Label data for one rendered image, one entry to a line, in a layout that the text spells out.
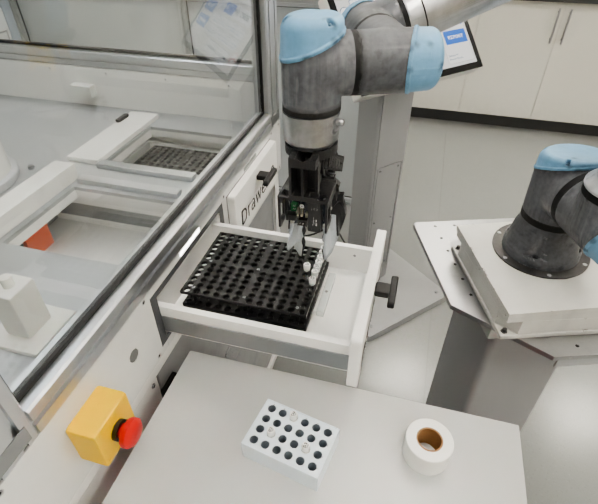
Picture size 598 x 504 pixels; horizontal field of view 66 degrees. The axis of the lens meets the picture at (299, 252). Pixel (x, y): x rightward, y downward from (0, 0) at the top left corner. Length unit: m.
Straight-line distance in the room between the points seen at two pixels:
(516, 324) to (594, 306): 0.14
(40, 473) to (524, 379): 1.01
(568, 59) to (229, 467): 3.42
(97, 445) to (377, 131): 1.33
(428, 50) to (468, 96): 3.17
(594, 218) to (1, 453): 0.86
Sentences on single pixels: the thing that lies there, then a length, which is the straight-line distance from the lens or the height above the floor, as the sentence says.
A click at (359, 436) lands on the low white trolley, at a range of 0.79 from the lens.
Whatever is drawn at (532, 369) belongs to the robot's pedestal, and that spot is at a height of 0.55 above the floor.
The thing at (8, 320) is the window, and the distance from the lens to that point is 0.58.
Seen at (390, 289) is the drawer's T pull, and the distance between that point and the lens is 0.79.
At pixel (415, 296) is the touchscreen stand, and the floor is 0.03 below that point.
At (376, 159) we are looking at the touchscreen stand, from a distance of 1.73.
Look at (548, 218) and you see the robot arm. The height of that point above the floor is 0.95.
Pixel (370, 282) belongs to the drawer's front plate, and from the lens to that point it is 0.77.
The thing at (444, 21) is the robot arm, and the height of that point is 1.29.
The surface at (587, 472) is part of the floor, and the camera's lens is 1.84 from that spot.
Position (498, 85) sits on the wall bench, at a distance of 3.75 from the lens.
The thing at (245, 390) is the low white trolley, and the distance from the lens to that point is 0.84.
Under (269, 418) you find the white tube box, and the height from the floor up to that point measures 0.79.
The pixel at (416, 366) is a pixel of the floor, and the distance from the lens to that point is 1.87.
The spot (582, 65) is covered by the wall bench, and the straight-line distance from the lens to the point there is 3.79.
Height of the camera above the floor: 1.44
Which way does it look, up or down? 39 degrees down
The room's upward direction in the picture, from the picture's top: straight up
